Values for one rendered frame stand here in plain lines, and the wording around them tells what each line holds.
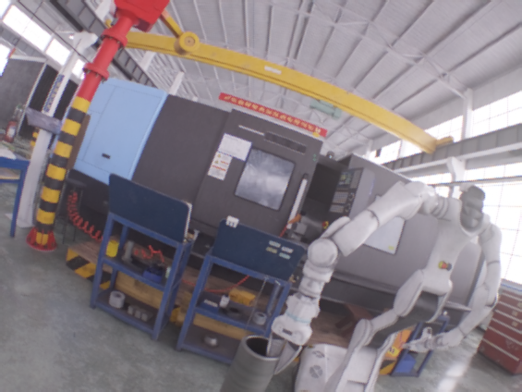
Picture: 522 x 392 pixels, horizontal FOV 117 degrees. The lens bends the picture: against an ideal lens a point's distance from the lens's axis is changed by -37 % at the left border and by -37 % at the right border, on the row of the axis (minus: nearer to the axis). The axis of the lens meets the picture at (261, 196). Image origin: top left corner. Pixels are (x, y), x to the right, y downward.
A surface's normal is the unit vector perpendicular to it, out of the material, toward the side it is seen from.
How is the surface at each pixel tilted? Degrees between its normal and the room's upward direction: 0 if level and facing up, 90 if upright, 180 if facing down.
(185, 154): 86
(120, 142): 86
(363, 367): 65
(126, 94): 86
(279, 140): 86
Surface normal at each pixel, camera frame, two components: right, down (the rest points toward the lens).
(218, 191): 0.04, -0.07
